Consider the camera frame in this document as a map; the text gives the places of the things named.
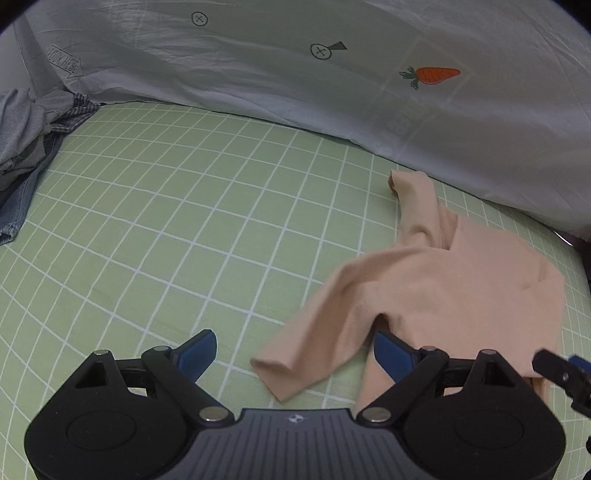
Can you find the grey carrot-print sheet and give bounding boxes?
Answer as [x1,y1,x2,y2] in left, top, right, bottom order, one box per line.
[14,0,591,241]

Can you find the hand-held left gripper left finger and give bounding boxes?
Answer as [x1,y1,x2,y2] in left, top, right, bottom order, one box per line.
[74,329,234,423]

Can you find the beige long-sleeve shirt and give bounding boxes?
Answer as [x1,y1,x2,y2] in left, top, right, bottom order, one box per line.
[252,170,566,407]

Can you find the grey garment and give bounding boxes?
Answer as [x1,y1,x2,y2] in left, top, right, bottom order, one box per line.
[0,88,77,185]

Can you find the blue denim jeans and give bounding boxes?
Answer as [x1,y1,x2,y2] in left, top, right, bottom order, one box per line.
[0,134,63,245]

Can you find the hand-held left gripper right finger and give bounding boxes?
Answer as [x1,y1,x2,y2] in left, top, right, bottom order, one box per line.
[356,330,518,425]

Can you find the blue plaid shirt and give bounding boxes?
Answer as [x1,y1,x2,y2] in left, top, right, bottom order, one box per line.
[48,92,100,134]

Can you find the green grid mat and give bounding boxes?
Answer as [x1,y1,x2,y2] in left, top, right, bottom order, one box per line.
[0,102,591,480]

